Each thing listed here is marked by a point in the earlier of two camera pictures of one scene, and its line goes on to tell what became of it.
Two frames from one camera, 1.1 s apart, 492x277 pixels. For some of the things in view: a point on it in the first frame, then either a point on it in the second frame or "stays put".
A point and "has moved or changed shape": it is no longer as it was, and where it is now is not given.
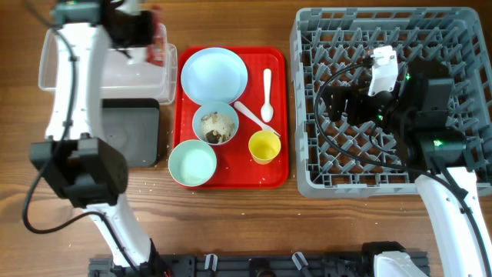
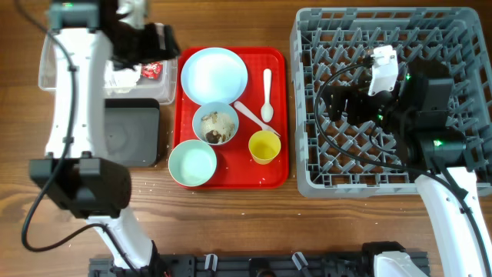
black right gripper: x=357 y=96 stays put
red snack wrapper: x=156 y=52 has moved or changed shape
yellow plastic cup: x=264 y=146 stays put
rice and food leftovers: x=217 y=128 stays put
